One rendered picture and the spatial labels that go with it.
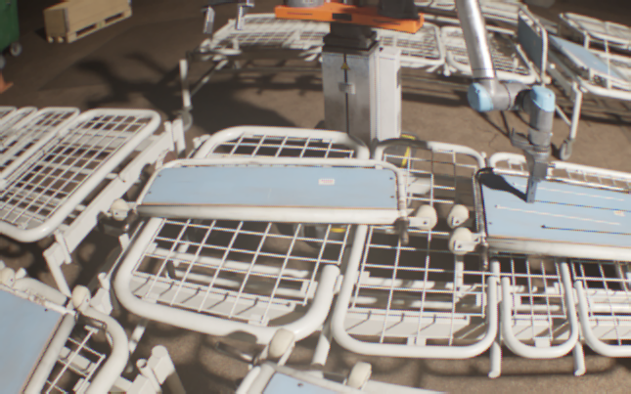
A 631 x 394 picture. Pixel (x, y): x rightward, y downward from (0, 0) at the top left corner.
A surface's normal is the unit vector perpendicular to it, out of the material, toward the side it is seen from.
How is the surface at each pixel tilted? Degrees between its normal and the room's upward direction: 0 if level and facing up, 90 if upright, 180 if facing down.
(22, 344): 5
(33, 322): 5
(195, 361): 0
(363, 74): 90
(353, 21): 90
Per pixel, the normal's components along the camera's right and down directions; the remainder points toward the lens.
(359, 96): -0.36, 0.55
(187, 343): -0.04, -0.82
